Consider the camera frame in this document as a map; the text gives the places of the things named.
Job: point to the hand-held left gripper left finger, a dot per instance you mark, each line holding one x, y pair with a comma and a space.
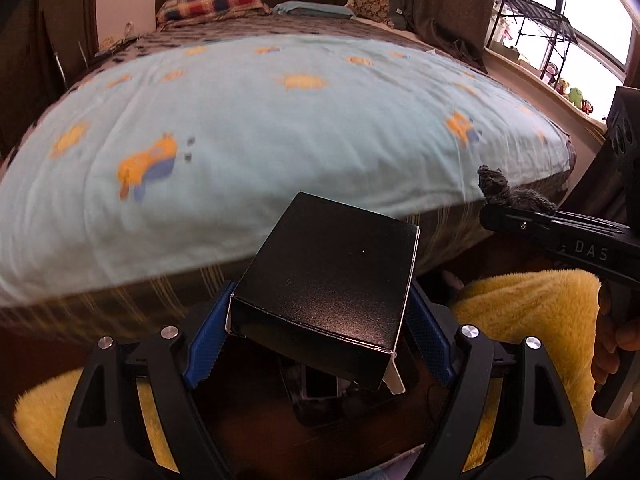
205, 345

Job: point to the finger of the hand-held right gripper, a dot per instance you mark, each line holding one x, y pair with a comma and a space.
510, 220

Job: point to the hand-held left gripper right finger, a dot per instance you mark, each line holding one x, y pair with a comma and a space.
430, 340

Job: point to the grey knitted cloth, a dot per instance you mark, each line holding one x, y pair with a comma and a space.
525, 200

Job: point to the black cardboard box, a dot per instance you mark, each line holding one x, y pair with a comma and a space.
325, 280

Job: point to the person's right hand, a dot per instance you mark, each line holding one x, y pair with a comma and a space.
607, 335

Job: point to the red plush toy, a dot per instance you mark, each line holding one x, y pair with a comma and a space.
588, 106

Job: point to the green plush toy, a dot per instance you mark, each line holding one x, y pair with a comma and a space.
575, 97

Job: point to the pink plush toy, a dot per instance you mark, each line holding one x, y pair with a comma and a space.
551, 72

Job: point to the black metal rack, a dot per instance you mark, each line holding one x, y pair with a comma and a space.
535, 7

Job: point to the brown curtain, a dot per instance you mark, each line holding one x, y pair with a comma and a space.
450, 5

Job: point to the light blue printed blanket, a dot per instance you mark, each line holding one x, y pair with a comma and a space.
300, 135

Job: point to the brown patterned cushion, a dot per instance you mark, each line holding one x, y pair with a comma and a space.
372, 2

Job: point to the teal pillow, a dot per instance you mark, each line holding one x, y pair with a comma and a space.
310, 8

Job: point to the plaid pillow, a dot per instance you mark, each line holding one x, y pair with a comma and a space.
210, 5

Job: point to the dark wooden wardrobe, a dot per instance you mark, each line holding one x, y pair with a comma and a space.
50, 35

